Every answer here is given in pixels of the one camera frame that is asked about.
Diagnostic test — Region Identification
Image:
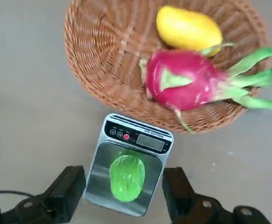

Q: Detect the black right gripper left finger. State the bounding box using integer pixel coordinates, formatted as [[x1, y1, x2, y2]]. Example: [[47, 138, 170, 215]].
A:
[[0, 165, 87, 224]]

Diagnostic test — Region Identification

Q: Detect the pink dragon fruit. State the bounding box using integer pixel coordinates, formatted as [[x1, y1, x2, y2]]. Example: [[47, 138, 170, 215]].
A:
[[139, 42, 272, 134]]

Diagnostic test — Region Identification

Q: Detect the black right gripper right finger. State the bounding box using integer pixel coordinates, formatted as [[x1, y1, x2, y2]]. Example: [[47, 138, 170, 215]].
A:
[[161, 166, 272, 224]]

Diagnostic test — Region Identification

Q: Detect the brown wicker basket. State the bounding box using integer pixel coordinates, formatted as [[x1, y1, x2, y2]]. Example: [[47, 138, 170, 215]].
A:
[[63, 0, 271, 134]]

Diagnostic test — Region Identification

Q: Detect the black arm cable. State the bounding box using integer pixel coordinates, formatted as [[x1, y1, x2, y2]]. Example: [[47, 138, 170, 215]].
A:
[[0, 190, 33, 199]]

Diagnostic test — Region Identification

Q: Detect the yellow mango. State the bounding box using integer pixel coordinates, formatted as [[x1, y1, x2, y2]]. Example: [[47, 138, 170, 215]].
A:
[[155, 6, 223, 57]]

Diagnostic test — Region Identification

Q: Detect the white electronic scale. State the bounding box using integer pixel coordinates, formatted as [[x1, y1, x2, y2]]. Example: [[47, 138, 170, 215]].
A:
[[83, 113, 174, 217]]

